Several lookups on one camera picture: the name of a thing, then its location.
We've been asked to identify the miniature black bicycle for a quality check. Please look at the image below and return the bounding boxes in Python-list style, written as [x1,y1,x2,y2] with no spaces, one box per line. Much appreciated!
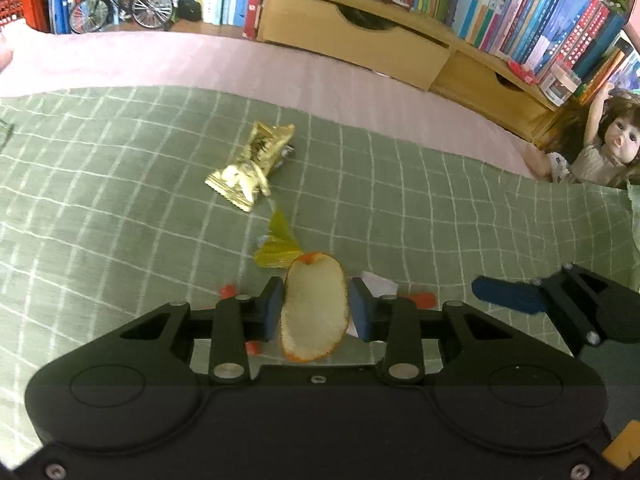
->
[68,0,178,35]

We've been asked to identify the green checked cloth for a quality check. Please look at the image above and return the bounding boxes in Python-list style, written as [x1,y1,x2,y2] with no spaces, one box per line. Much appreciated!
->
[1,87,639,439]

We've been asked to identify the small red scrap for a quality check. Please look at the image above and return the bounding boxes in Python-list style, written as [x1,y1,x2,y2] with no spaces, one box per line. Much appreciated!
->
[219,284,238,300]

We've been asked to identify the pink tablecloth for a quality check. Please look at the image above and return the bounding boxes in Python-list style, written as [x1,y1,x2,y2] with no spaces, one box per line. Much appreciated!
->
[1,20,531,177]

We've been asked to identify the row of books on shelf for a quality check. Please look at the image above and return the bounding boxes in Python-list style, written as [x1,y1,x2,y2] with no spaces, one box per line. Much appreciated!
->
[387,0,638,105]

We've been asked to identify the gold snack packet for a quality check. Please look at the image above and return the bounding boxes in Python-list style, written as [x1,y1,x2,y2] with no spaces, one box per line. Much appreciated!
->
[205,122,295,212]

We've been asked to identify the doll with brown hair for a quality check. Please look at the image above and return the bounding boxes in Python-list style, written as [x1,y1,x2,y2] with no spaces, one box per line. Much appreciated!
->
[523,84,639,188]

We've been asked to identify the pink striped candy wrapper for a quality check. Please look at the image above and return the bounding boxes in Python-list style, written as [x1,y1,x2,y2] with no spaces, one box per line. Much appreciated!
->
[347,271,398,342]

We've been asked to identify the wooden drawer shelf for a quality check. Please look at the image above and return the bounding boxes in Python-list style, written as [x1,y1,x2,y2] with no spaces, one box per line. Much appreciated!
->
[258,0,558,142]

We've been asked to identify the small crumpled gold wrapper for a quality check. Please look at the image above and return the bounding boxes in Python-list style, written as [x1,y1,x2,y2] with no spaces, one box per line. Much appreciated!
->
[254,210,304,269]

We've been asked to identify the red wrapper piece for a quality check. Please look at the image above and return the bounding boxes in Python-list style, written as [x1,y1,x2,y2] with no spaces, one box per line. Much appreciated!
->
[407,292,437,310]

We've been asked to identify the apple slice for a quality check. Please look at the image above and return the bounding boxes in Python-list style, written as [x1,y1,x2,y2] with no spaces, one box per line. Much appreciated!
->
[280,252,349,363]

